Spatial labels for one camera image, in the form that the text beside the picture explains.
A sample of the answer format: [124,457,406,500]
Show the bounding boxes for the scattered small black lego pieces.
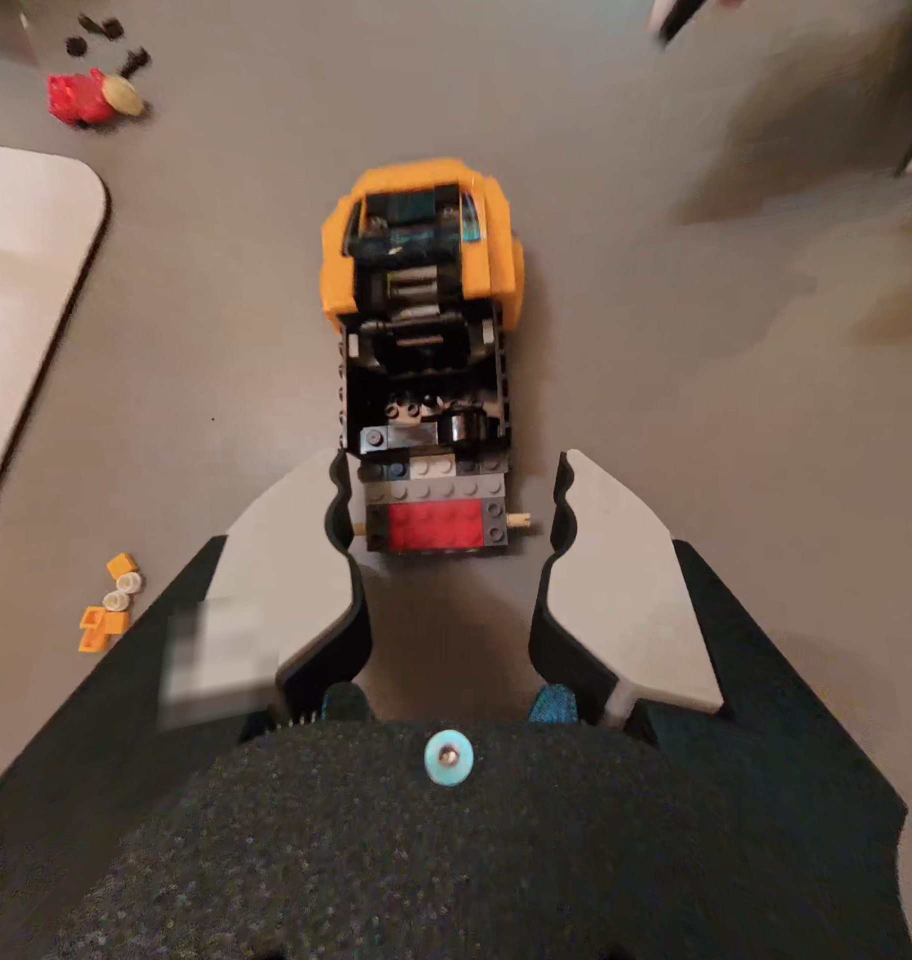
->
[64,11,154,78]

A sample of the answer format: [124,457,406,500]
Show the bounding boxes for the orange and black lego car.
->
[319,156,534,558]

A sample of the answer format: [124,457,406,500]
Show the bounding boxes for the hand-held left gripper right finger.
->
[528,448,726,727]

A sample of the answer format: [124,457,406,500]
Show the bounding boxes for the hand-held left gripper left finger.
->
[203,448,373,717]

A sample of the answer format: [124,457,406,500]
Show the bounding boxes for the white and wooden book stand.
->
[0,141,113,543]

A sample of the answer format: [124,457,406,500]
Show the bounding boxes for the small orange lego pieces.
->
[78,552,145,655]

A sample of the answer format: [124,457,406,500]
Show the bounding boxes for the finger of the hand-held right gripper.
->
[648,0,709,44]

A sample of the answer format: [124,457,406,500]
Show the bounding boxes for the red lego minifigure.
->
[45,66,151,129]

